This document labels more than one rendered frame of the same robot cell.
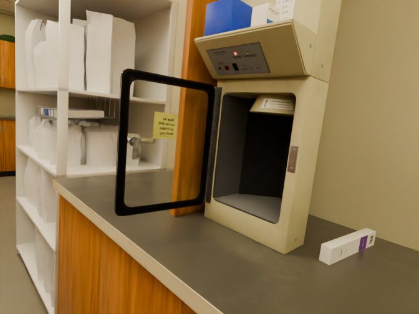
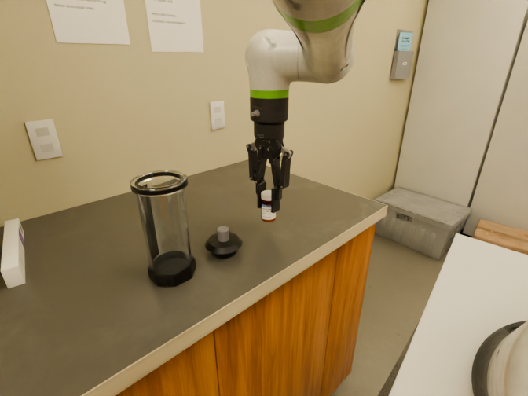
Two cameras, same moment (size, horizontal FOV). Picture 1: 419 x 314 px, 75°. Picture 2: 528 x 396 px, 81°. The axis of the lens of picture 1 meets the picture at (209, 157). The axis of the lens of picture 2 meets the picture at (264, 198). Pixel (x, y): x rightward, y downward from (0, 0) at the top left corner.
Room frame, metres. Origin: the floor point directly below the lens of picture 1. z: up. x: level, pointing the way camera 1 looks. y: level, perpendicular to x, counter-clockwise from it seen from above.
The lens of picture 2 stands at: (0.13, 0.19, 1.38)
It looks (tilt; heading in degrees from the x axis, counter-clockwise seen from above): 24 degrees down; 272
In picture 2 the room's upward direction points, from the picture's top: straight up
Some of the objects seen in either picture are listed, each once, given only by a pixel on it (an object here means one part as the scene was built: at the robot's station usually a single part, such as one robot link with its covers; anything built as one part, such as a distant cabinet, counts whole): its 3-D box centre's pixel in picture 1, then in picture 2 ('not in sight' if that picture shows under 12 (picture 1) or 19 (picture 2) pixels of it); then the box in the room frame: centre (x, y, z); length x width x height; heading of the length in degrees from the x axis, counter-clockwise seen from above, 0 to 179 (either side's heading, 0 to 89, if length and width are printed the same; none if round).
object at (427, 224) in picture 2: not in sight; (417, 221); (-1.07, -2.08, 0.17); 0.60 x 0.42 x 0.33; 133
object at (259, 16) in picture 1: (265, 20); not in sight; (0.73, -0.11, 1.54); 0.05 x 0.05 x 0.06; 41
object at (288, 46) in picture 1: (247, 55); not in sight; (0.76, -0.07, 1.46); 0.32 x 0.12 x 0.10; 45
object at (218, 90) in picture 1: (211, 146); not in sight; (0.90, 0.00, 1.19); 0.03 x 0.02 x 0.39; 45
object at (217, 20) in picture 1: (229, 23); not in sight; (0.82, -0.02, 1.56); 0.10 x 0.10 x 0.09; 45
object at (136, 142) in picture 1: (135, 148); not in sight; (0.73, 0.20, 1.18); 0.02 x 0.02 x 0.06; 38
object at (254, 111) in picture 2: not in sight; (268, 109); (0.14, -0.58, 1.27); 0.12 x 0.09 x 0.06; 53
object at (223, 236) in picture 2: not in sight; (223, 240); (0.25, -0.47, 0.97); 0.09 x 0.09 x 0.07
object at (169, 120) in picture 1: (168, 146); not in sight; (0.81, 0.12, 1.19); 0.30 x 0.01 x 0.40; 128
